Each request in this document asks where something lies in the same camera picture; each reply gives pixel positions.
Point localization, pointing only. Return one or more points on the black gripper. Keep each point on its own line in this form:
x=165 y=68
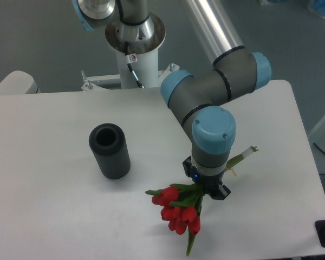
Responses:
x=212 y=184

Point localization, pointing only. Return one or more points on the red tulip bouquet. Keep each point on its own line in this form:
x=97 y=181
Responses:
x=182 y=203

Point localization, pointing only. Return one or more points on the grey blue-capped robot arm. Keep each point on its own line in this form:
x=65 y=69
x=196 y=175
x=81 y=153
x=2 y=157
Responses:
x=197 y=102

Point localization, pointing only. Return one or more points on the black ribbed vase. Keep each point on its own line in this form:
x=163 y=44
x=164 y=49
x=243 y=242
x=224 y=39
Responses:
x=108 y=144

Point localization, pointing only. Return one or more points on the white chair back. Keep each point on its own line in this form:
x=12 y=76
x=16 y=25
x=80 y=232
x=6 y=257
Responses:
x=18 y=83

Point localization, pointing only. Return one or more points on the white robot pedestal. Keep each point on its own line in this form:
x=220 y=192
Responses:
x=136 y=49

